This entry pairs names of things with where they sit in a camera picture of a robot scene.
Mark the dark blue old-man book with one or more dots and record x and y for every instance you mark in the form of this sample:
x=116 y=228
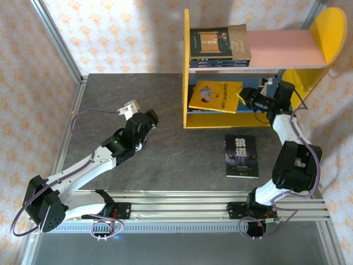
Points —
x=220 y=65
x=220 y=61

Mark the brown scroll book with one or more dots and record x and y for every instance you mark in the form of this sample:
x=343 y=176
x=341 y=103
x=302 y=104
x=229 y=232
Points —
x=218 y=41

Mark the aluminium frame post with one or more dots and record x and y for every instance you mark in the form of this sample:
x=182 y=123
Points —
x=313 y=12
x=58 y=38

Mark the black wolf-eyes book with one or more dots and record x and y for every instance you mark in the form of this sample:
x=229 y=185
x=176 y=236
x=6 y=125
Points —
x=242 y=157

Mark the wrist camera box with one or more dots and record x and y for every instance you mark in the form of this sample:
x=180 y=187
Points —
x=129 y=106
x=267 y=82

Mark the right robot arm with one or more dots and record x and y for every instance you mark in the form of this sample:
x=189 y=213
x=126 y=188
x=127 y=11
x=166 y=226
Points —
x=292 y=165

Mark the yellow pink blue bookshelf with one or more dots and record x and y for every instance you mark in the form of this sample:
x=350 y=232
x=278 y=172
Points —
x=275 y=47

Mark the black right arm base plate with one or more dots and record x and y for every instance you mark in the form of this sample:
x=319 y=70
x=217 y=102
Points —
x=234 y=209

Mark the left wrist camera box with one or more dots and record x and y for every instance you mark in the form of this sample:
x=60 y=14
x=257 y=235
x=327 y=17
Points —
x=129 y=106

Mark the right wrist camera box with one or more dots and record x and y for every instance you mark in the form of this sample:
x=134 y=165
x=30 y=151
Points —
x=267 y=82

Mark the small green circuit board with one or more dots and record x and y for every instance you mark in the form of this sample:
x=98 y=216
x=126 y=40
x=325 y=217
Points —
x=271 y=220

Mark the aluminium side rail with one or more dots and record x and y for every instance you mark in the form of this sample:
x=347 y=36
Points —
x=78 y=94

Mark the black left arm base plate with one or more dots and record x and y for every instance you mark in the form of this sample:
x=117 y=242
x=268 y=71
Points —
x=124 y=209

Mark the yellow book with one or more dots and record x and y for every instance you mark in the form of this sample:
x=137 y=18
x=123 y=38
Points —
x=215 y=96

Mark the aluminium rail bed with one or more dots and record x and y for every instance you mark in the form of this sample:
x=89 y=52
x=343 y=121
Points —
x=179 y=205

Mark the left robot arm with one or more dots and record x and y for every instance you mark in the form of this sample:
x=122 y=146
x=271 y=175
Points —
x=82 y=168

